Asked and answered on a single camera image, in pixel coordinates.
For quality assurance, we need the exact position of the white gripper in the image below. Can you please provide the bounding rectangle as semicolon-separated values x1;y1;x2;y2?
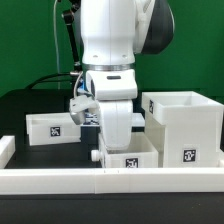
98;100;133;150

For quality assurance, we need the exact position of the white front drawer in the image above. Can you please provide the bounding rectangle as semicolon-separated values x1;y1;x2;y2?
91;132;158;168

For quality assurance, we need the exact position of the white drawer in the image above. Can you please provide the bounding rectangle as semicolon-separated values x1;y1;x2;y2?
91;132;158;168
26;113;81;146

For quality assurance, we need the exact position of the white drawer cabinet box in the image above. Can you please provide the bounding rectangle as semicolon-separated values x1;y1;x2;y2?
141;91;224;168

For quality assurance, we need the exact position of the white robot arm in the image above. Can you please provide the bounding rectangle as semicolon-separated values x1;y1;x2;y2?
81;0;175;150

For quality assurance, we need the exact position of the white rear drawer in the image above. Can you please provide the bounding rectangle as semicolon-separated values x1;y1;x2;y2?
26;113;81;146

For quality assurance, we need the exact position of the white sheet with markers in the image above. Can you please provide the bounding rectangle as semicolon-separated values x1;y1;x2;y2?
83;113;145;127

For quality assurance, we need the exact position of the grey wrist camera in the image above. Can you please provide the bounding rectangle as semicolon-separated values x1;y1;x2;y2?
69;95;97;125

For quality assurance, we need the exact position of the white fence frame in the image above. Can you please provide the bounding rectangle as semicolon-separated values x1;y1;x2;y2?
0;136;224;195

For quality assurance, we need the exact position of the black cable bundle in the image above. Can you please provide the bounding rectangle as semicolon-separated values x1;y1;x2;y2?
25;71;84;90

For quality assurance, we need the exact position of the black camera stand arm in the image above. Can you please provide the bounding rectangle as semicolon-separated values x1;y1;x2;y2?
62;0;82;71

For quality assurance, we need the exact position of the white thin cable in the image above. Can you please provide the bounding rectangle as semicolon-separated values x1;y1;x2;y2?
52;0;62;90

